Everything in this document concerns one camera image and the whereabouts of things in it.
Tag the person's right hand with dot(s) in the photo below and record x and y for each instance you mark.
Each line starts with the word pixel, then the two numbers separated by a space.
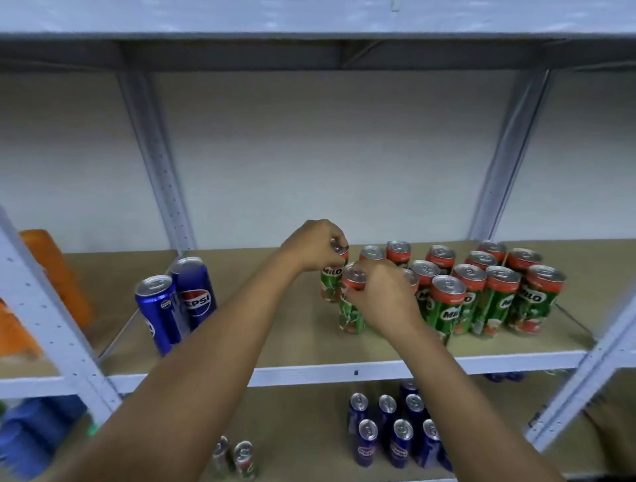
pixel 387 298

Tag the person's left hand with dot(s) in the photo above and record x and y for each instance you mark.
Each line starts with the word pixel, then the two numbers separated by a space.
pixel 310 246

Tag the person's right fingers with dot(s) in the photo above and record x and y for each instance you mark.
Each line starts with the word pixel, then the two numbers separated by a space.
pixel 360 288

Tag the person's left fingers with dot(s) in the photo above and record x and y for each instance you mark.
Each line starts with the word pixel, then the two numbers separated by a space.
pixel 338 238

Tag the green chocolate drink can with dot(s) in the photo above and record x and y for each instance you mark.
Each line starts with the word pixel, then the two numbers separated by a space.
pixel 349 319
pixel 244 462
pixel 221 459
pixel 330 284

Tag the person's left forearm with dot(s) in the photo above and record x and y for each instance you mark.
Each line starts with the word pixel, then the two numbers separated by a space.
pixel 198 377

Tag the person's right forearm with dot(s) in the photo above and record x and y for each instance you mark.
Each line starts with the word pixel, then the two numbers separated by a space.
pixel 462 417

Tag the cluster of green cans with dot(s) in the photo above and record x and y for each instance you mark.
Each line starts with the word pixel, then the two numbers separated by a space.
pixel 447 308

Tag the white metal shelving rack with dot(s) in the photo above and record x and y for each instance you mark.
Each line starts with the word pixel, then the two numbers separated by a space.
pixel 308 370

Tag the tall blue soda can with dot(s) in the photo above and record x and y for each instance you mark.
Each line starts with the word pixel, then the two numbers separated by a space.
pixel 196 298
pixel 160 315

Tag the cluster of blue cans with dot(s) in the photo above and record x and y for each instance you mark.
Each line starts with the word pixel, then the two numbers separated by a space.
pixel 400 444

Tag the orange snack packet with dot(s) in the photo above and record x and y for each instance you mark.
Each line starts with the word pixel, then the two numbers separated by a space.
pixel 57 278
pixel 15 332

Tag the blue plastic packet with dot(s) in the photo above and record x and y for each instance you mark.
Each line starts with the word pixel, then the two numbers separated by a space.
pixel 30 432

